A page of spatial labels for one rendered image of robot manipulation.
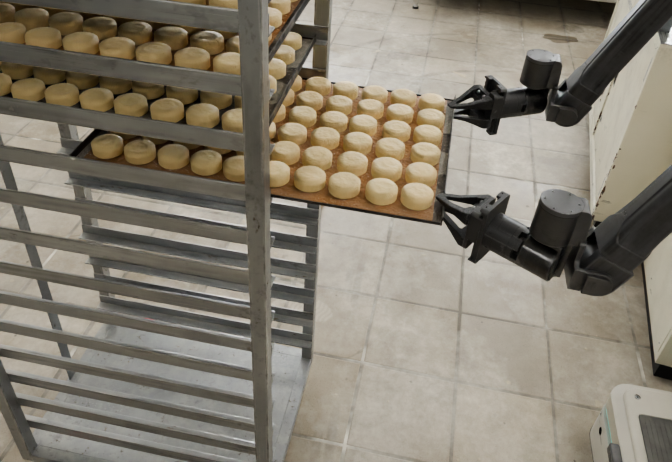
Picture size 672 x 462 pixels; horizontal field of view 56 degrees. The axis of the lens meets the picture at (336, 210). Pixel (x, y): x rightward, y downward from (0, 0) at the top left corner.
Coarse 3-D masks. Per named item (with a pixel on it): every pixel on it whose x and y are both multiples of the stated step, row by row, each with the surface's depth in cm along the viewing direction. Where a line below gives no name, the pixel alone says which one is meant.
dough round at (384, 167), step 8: (376, 160) 103; (384, 160) 103; (392, 160) 104; (376, 168) 102; (384, 168) 102; (392, 168) 102; (400, 168) 102; (376, 176) 102; (384, 176) 101; (392, 176) 101; (400, 176) 103
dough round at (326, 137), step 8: (320, 128) 110; (328, 128) 110; (312, 136) 108; (320, 136) 108; (328, 136) 108; (336, 136) 108; (312, 144) 109; (320, 144) 108; (328, 144) 107; (336, 144) 109
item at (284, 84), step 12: (300, 48) 119; (300, 60) 115; (0, 72) 105; (288, 72) 111; (288, 84) 105; (12, 96) 99; (276, 96) 104; (228, 108) 100; (276, 108) 99; (180, 120) 96
